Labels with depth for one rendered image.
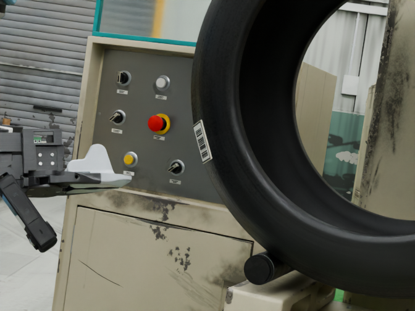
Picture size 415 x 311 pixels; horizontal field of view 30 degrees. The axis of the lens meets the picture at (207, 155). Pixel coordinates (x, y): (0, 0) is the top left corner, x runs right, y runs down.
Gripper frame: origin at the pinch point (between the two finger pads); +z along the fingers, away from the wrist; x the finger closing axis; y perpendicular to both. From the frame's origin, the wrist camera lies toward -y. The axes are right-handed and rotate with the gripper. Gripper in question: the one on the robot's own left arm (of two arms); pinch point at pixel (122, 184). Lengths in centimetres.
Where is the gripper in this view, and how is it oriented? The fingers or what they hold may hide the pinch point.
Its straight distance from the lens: 110.1
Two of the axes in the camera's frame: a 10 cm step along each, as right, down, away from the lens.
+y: -0.9, -9.7, 2.3
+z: 9.5, -0.1, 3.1
